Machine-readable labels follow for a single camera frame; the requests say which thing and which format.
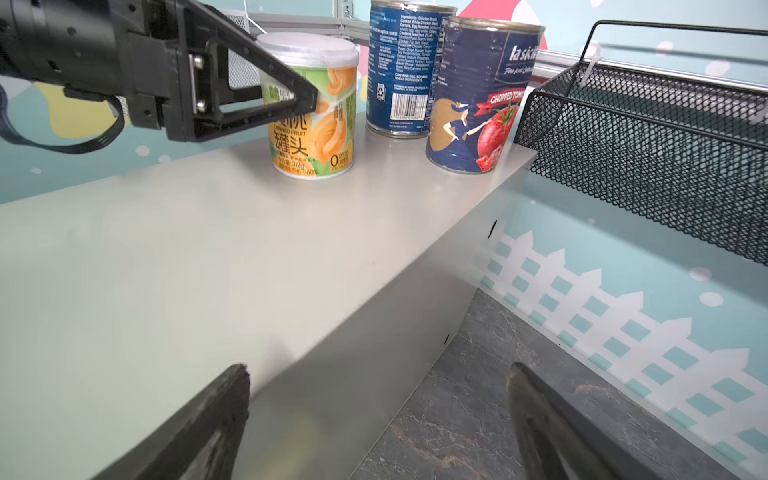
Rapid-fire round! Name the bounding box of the grey metal cabinet counter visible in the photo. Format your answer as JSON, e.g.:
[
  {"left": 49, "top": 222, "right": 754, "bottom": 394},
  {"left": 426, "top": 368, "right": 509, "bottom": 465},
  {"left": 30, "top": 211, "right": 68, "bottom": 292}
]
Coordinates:
[{"left": 1, "top": 128, "right": 534, "bottom": 479}]

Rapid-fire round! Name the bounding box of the white wire wall basket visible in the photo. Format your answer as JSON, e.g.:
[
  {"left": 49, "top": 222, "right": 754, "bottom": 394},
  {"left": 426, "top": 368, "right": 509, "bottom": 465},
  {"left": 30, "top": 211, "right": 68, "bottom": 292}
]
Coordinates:
[{"left": 222, "top": 9, "right": 260, "bottom": 90}]

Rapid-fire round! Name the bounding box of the blue soup can pink lid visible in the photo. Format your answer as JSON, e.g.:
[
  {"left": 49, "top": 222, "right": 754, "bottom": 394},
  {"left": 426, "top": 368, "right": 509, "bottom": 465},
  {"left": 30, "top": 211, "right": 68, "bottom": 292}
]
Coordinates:
[{"left": 366, "top": 1, "right": 457, "bottom": 138}]

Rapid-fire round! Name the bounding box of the peach fruit can plastic lid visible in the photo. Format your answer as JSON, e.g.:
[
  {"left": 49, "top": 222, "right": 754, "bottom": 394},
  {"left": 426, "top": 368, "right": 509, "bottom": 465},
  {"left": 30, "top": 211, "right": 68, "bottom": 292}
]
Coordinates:
[{"left": 257, "top": 32, "right": 359, "bottom": 180}]

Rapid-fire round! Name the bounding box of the dark blue chopped tomato can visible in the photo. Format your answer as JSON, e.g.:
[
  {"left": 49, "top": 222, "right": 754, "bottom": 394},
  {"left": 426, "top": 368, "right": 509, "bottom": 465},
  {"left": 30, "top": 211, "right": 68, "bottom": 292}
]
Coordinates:
[{"left": 426, "top": 16, "right": 545, "bottom": 174}]

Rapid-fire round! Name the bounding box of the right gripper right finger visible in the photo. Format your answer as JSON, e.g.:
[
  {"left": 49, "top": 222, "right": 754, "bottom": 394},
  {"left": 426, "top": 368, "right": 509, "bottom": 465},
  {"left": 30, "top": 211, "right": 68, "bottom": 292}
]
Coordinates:
[{"left": 506, "top": 362, "right": 636, "bottom": 479}]

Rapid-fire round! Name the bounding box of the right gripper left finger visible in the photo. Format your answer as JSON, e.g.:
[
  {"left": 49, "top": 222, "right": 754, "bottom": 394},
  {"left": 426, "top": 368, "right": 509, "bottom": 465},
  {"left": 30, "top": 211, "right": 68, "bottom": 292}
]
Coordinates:
[{"left": 95, "top": 364, "right": 250, "bottom": 479}]

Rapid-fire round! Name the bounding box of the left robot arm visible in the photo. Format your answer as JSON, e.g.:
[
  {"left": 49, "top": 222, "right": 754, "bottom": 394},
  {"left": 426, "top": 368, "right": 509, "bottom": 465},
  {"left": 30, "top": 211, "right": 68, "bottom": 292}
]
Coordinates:
[{"left": 1, "top": 1, "right": 318, "bottom": 155}]

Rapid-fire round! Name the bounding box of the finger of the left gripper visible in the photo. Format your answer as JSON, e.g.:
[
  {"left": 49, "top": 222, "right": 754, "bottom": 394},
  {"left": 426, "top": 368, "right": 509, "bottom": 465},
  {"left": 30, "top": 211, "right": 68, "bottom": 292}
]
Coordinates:
[{"left": 179, "top": 0, "right": 319, "bottom": 143}]

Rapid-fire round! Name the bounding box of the black mesh wall basket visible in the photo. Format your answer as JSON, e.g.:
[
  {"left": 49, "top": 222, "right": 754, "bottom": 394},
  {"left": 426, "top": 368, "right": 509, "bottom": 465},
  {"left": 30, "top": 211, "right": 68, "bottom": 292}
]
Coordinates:
[{"left": 515, "top": 48, "right": 767, "bottom": 264}]

